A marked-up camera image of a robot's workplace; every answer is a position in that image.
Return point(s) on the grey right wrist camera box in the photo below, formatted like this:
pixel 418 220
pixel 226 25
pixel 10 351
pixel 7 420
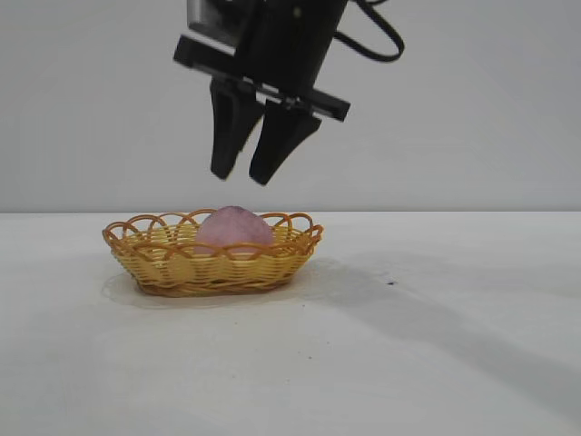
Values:
pixel 218 18

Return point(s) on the yellow woven wicker basket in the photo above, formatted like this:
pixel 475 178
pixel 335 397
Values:
pixel 181 272

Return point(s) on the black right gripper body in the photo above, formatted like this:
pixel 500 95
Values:
pixel 295 41

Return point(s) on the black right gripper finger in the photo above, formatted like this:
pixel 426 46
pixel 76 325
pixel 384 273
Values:
pixel 224 131
pixel 279 141

